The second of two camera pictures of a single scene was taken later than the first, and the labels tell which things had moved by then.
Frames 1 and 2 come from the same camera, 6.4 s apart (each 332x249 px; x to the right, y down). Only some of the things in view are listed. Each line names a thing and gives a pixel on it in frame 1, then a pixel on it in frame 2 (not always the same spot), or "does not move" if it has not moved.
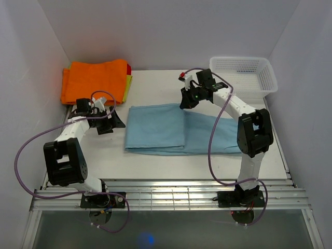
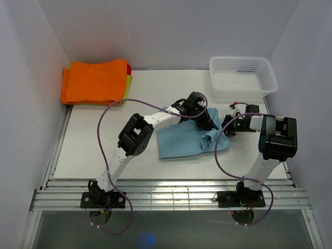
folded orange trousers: (87, 81) does not move
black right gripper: (187, 103) → (227, 130)
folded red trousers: (128, 70) does not move
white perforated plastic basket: (251, 77) does not move
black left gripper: (114, 122) → (207, 123)
